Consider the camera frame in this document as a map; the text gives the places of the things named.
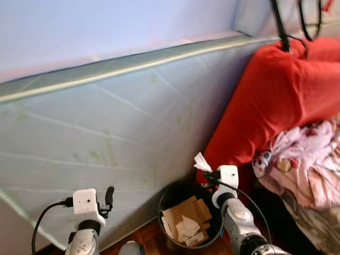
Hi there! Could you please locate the large red fabric cushion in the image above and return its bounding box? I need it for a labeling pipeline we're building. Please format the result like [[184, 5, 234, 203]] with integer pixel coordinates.
[[195, 38, 340, 210]]

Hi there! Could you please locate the green white quilted mattress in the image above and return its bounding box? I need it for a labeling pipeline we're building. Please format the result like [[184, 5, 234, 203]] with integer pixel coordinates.
[[0, 31, 277, 253]]

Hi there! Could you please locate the crumpled white paper scrap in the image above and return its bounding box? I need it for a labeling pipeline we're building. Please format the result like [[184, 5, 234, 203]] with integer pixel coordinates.
[[175, 215, 201, 242]]

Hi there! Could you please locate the white tissue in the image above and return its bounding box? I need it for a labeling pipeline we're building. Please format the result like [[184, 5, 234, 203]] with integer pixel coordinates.
[[193, 152, 212, 172]]

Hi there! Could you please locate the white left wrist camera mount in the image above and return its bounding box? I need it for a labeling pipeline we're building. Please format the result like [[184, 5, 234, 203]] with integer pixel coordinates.
[[73, 189, 99, 224]]

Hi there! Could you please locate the looped black bag strap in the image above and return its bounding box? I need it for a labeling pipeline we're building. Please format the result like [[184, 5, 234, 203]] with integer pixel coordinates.
[[297, 0, 323, 42]]

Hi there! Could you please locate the pink cartoon print blanket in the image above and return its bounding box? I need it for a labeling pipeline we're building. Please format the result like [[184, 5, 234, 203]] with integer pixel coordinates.
[[252, 118, 340, 210]]

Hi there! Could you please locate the straight black bag strap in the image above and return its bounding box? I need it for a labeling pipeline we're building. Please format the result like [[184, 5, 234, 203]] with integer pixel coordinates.
[[270, 0, 292, 53]]

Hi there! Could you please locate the large brown cardboard piece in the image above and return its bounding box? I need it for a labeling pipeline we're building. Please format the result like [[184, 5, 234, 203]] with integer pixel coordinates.
[[162, 195, 198, 230]]

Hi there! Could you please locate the small brown cardboard piece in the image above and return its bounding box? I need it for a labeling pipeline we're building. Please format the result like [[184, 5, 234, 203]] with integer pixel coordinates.
[[192, 198, 212, 221]]

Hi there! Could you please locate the grey left robot leg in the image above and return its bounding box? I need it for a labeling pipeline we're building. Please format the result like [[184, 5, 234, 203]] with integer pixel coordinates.
[[118, 241, 144, 255]]

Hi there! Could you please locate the small red fabric cushion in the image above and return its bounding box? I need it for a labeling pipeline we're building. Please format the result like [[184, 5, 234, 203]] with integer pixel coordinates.
[[304, 36, 340, 63]]

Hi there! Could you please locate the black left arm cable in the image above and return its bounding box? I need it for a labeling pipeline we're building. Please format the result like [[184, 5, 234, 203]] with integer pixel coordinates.
[[31, 198, 74, 255]]

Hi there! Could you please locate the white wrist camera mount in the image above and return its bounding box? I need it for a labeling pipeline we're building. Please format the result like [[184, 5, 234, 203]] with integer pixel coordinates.
[[73, 189, 99, 224], [212, 165, 239, 209]]

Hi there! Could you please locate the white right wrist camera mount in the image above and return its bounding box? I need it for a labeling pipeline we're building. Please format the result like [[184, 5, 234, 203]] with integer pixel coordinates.
[[212, 165, 239, 209]]

